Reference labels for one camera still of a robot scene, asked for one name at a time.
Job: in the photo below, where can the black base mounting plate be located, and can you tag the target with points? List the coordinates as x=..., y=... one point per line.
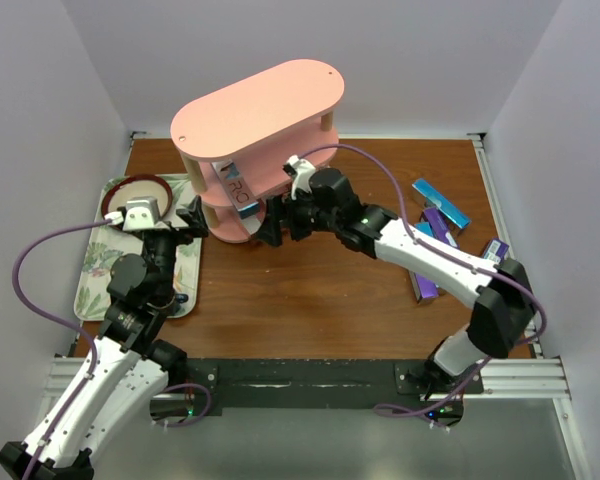
x=313, y=383

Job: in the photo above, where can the purple toothpaste box right edge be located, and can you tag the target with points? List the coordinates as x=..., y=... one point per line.
x=495, y=251

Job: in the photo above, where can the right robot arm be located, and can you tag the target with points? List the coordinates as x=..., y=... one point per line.
x=498, y=294

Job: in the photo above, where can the pink three-tier shelf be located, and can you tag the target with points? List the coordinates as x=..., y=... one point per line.
x=258, y=122

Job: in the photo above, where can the purple toothpaste box lower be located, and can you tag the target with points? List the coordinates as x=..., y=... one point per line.
x=425, y=290

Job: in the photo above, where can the purple toothpaste box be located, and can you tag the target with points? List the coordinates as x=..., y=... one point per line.
x=439, y=226
x=425, y=290

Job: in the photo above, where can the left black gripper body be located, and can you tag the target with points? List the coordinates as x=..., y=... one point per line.
x=167, y=228

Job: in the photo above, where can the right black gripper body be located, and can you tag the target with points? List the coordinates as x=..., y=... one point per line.
x=287, y=215

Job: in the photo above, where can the purple toothpaste box upper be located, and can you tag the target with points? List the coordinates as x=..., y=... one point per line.
x=439, y=226

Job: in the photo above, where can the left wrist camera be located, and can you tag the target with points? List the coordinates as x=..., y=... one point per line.
x=138, y=214

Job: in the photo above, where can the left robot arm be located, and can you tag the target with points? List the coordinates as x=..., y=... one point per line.
x=126, y=364

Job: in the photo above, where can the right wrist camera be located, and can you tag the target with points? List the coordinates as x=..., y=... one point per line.
x=300, y=171

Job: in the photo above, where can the dark red rimmed plate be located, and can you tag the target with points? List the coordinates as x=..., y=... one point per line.
x=118, y=191

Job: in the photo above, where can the blue toothpaste box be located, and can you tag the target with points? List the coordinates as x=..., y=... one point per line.
x=237, y=189
x=425, y=228
x=426, y=195

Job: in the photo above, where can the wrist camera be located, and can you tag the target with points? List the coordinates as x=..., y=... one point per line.
x=138, y=214
x=300, y=171

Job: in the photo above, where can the floral serving tray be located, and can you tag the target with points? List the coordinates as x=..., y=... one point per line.
x=107, y=244

